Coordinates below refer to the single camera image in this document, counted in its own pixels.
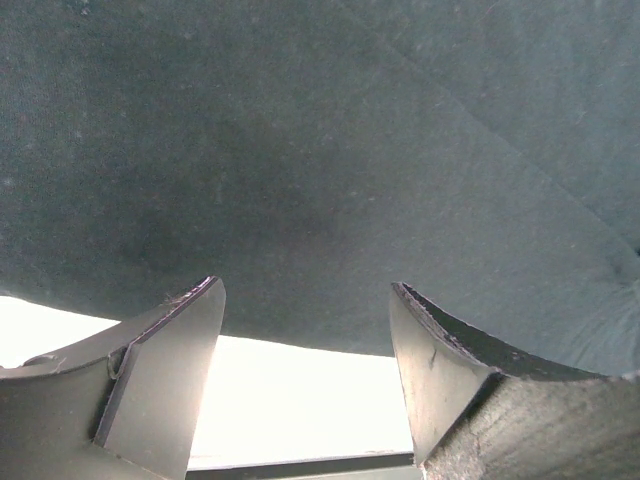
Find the black t shirt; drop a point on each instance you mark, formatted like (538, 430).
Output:
(313, 153)

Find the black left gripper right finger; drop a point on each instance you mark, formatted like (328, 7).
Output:
(480, 408)

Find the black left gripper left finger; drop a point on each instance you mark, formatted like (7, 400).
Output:
(120, 404)

